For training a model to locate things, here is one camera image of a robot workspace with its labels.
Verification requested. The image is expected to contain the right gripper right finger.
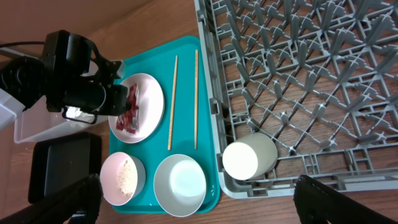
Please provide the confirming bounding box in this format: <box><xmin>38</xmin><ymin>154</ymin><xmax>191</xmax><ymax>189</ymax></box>
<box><xmin>294</xmin><ymin>175</ymin><xmax>397</xmax><ymax>224</ymax></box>

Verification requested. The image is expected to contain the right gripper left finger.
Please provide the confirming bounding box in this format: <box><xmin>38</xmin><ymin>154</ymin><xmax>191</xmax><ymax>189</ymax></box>
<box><xmin>1</xmin><ymin>174</ymin><xmax>103</xmax><ymax>224</ymax></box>

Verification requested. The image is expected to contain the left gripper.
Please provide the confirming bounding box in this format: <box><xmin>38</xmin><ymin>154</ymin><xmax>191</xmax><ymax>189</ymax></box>
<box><xmin>62</xmin><ymin>57</ymin><xmax>127</xmax><ymax>116</ymax></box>

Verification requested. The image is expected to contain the red snack wrapper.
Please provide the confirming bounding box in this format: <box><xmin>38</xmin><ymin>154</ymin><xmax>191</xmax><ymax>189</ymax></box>
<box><xmin>116</xmin><ymin>83</ymin><xmax>140</xmax><ymax>134</ymax></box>

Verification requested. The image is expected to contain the small pink bowl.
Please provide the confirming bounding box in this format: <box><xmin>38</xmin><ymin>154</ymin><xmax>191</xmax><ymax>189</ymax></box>
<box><xmin>99</xmin><ymin>152</ymin><xmax>146</xmax><ymax>206</ymax></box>

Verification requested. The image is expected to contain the pile of rice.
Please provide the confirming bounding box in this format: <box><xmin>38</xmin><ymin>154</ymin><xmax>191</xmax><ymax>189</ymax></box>
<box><xmin>117</xmin><ymin>160</ymin><xmax>137</xmax><ymax>197</ymax></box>

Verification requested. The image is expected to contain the white cup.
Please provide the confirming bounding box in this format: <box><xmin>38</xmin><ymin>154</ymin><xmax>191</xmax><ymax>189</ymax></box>
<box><xmin>222</xmin><ymin>133</ymin><xmax>278</xmax><ymax>180</ymax></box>

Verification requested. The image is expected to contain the grey bowl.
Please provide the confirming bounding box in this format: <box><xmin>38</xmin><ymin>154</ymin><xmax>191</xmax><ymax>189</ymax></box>
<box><xmin>153</xmin><ymin>154</ymin><xmax>206</xmax><ymax>217</ymax></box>

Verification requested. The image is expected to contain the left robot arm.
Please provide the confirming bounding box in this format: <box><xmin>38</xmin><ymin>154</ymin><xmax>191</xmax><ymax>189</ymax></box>
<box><xmin>1</xmin><ymin>30</ymin><xmax>131</xmax><ymax>128</ymax></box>

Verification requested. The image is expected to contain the grey dishwasher rack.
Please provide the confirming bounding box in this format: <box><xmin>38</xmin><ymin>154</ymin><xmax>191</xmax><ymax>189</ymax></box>
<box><xmin>195</xmin><ymin>0</ymin><xmax>397</xmax><ymax>199</ymax></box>

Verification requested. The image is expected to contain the black tray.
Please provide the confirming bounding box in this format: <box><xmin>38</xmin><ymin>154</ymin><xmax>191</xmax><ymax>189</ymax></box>
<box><xmin>28</xmin><ymin>132</ymin><xmax>102</xmax><ymax>203</ymax></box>

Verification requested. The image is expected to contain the large white plate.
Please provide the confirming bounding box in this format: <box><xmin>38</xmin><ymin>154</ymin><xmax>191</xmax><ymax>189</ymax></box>
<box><xmin>108</xmin><ymin>73</ymin><xmax>165</xmax><ymax>144</ymax></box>

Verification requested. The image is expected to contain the clear plastic bin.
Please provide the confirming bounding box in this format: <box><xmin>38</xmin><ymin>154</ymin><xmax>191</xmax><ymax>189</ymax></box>
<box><xmin>0</xmin><ymin>55</ymin><xmax>109</xmax><ymax>144</ymax></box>

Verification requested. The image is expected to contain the teal serving tray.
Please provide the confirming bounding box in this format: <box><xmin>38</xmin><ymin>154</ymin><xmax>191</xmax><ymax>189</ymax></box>
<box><xmin>109</xmin><ymin>35</ymin><xmax>220</xmax><ymax>214</ymax></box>

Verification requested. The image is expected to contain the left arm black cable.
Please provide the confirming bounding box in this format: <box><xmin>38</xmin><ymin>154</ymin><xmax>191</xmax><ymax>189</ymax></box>
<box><xmin>0</xmin><ymin>40</ymin><xmax>46</xmax><ymax>49</ymax></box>

